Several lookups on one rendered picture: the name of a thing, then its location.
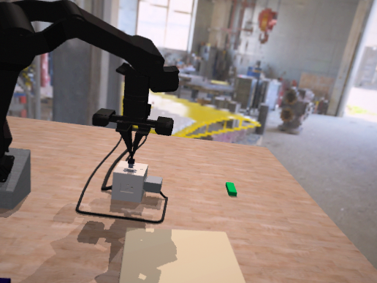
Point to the green rectangular block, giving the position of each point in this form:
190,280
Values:
230,187

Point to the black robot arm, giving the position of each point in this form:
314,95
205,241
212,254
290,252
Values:
19,44

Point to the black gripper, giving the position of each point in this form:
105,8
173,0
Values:
135,111

